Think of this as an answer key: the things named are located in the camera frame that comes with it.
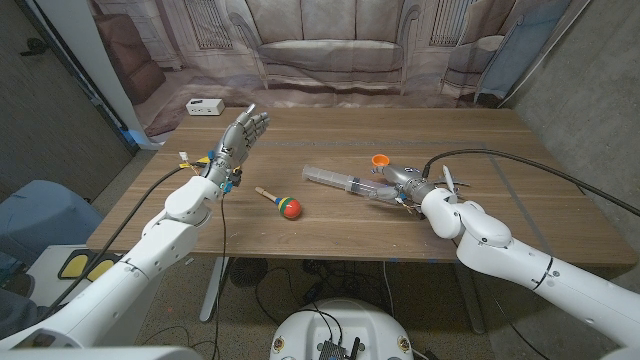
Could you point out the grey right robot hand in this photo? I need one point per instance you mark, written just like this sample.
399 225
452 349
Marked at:
407 180

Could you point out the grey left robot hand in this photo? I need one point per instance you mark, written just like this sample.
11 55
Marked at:
232 145

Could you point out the large clear plastic syringe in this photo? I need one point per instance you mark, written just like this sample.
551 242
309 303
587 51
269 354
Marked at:
325 176

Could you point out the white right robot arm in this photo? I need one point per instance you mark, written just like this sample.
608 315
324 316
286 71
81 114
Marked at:
500 250

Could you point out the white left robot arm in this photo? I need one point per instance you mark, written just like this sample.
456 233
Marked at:
145 255

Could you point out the small orange cup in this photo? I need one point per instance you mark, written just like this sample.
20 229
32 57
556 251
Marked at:
380 159

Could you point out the colourful wooden maraca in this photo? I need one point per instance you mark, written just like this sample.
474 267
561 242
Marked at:
290 207

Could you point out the white power strip box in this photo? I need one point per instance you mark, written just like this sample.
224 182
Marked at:
204 106

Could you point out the round black floor fan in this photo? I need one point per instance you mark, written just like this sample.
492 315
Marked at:
248 272

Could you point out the printed living room backdrop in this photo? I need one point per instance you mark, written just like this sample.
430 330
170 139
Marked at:
325 50

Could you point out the white table leg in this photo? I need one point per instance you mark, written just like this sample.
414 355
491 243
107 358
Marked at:
214 295
472 305

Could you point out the black power adapter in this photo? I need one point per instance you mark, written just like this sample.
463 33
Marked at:
312 292

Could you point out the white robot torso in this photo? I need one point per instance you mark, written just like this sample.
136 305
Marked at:
345 325

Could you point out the black electronics module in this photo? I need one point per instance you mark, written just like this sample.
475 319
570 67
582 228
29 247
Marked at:
332 351

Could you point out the yellow black foot pedal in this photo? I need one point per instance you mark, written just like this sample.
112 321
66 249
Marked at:
80 265

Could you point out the blue padded seat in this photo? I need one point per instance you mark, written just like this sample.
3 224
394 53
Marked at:
45 210

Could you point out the white floor platform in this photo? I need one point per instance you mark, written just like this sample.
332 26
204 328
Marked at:
50 257

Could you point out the person in blue jeans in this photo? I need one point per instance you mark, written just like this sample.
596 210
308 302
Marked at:
12 310

